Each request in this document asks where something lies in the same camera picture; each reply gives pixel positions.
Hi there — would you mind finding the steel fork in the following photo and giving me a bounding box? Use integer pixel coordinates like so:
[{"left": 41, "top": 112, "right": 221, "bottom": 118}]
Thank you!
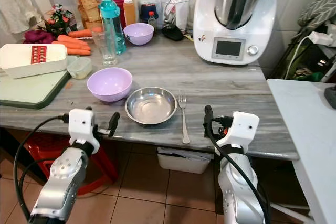
[{"left": 177, "top": 90, "right": 191, "bottom": 145}]

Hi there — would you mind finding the large lilac plastic bowl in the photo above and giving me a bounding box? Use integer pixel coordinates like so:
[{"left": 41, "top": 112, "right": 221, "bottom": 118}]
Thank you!
[{"left": 87, "top": 67, "right": 133, "bottom": 103}]

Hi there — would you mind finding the stainless steel bowl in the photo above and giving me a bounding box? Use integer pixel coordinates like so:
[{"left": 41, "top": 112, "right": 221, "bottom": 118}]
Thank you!
[{"left": 125, "top": 87, "right": 177, "bottom": 126}]

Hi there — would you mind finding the white plastic bin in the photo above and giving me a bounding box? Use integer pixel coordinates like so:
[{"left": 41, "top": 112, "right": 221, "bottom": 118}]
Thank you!
[{"left": 156, "top": 146, "right": 211, "bottom": 174}]

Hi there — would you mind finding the red plastic stool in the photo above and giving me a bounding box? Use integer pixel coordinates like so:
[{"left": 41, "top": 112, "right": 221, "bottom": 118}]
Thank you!
[{"left": 24, "top": 131, "right": 119, "bottom": 196}]

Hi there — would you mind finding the small clear lidded container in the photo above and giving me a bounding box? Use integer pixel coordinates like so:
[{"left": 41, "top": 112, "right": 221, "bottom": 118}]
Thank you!
[{"left": 67, "top": 57, "right": 92, "bottom": 80}]

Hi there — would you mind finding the white food processor steel jug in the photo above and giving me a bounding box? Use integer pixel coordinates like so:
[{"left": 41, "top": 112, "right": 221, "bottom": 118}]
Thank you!
[{"left": 193, "top": 0, "right": 277, "bottom": 66}]

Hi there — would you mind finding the clear drinking glass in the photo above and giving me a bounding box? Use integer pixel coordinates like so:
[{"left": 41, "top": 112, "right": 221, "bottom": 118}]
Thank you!
[{"left": 92, "top": 26, "right": 117, "bottom": 67}]

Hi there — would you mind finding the orange carrot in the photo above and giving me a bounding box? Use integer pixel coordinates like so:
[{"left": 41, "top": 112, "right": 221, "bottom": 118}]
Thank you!
[
  {"left": 57, "top": 34, "right": 91, "bottom": 49},
  {"left": 52, "top": 40, "right": 91, "bottom": 54},
  {"left": 67, "top": 29, "right": 95, "bottom": 39},
  {"left": 66, "top": 49, "right": 91, "bottom": 57}
]

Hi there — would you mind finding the white side table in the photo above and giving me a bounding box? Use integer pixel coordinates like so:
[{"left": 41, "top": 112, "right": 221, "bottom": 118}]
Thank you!
[{"left": 267, "top": 79, "right": 336, "bottom": 224}]

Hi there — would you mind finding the pale green cutting board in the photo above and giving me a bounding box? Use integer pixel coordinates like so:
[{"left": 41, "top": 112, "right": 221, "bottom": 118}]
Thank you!
[{"left": 0, "top": 69, "right": 73, "bottom": 110}]

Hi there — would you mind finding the small lilac plastic bowl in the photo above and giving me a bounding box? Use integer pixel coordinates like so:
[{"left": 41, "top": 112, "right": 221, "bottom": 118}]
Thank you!
[{"left": 123, "top": 23, "right": 155, "bottom": 46}]

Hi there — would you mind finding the small black rounded object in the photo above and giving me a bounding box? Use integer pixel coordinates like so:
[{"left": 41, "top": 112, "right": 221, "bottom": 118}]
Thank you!
[{"left": 161, "top": 25, "right": 184, "bottom": 41}]

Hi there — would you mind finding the dark green bag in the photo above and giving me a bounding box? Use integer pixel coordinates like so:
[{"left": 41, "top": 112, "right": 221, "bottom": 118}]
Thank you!
[{"left": 270, "top": 35, "right": 336, "bottom": 83}]

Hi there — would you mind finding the clear utensil container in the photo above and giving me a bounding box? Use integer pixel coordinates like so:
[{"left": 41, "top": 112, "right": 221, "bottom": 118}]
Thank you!
[{"left": 161, "top": 0, "right": 190, "bottom": 33}]

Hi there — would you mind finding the white mandoline slicer red blade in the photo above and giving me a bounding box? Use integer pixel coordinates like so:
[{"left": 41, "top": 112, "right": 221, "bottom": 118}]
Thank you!
[{"left": 0, "top": 44, "right": 68, "bottom": 79}]

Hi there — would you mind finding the teal water bottle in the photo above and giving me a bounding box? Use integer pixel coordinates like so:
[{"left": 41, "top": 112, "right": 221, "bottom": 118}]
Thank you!
[{"left": 98, "top": 0, "right": 127, "bottom": 55}]

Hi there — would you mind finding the small red cap bottle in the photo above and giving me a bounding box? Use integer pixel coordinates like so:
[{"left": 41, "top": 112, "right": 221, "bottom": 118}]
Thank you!
[{"left": 147, "top": 11, "right": 157, "bottom": 29}]

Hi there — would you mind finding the small black device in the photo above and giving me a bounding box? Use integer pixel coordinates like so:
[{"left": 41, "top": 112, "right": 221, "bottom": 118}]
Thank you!
[{"left": 324, "top": 85, "right": 336, "bottom": 109}]

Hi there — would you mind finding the orange sauce bottle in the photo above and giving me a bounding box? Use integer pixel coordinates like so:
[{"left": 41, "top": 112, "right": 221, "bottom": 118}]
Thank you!
[{"left": 123, "top": 0, "right": 137, "bottom": 26}]

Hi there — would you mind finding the dark purple cloth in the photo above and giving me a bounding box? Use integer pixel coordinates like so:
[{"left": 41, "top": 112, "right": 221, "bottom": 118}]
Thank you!
[{"left": 23, "top": 29, "right": 54, "bottom": 44}]

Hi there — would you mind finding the black floral packet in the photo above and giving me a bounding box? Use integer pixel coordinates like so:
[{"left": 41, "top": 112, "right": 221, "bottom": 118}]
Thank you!
[{"left": 43, "top": 4, "right": 77, "bottom": 37}]

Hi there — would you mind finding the red lid cracker jar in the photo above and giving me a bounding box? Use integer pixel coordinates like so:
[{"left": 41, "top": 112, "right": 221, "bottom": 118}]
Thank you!
[{"left": 70, "top": 0, "right": 103, "bottom": 30}]

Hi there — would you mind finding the clear jar dark blue label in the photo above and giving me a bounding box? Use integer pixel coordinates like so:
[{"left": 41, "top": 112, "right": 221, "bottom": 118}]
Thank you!
[{"left": 138, "top": 0, "right": 159, "bottom": 24}]

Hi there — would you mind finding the white power adapter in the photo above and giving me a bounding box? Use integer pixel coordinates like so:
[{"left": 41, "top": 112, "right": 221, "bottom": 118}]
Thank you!
[{"left": 309, "top": 24, "right": 336, "bottom": 46}]

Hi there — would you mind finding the grey herringbone cloth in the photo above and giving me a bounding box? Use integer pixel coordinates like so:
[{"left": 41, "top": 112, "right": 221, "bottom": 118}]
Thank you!
[{"left": 298, "top": 0, "right": 336, "bottom": 28}]

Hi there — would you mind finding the pale hanging towel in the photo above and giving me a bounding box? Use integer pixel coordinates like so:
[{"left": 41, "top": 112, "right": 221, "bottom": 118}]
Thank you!
[{"left": 0, "top": 0, "right": 40, "bottom": 35}]

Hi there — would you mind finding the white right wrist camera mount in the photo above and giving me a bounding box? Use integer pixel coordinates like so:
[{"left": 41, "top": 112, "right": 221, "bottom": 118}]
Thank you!
[{"left": 219, "top": 111, "right": 260, "bottom": 151}]

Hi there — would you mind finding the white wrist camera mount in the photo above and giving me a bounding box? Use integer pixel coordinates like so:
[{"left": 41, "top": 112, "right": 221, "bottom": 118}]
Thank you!
[
  {"left": 68, "top": 108, "right": 100, "bottom": 154},
  {"left": 219, "top": 111, "right": 260, "bottom": 151}
]

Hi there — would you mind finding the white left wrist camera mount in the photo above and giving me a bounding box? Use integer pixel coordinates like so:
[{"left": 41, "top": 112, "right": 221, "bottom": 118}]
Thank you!
[{"left": 68, "top": 108, "right": 100, "bottom": 154}]

